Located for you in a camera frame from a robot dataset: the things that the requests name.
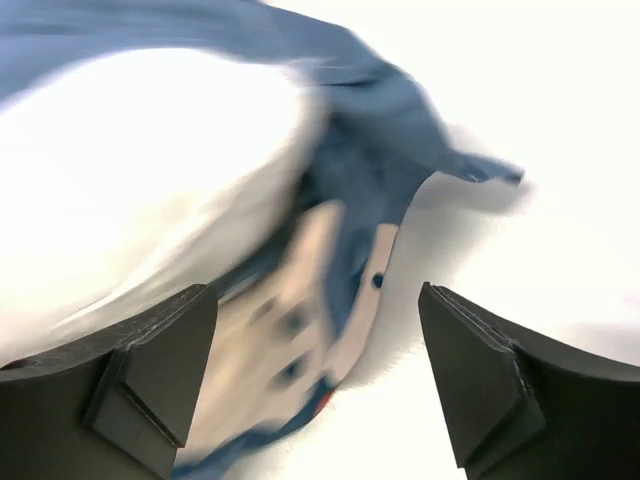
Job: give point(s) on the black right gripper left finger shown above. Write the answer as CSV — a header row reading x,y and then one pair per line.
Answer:
x,y
116,404

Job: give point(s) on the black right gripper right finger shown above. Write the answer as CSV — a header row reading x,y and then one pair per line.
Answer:
x,y
520,405

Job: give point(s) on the white pillow with print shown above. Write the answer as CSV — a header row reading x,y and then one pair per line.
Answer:
x,y
129,177

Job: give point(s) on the blue letter-print pillowcase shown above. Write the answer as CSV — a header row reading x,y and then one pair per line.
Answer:
x,y
383,141

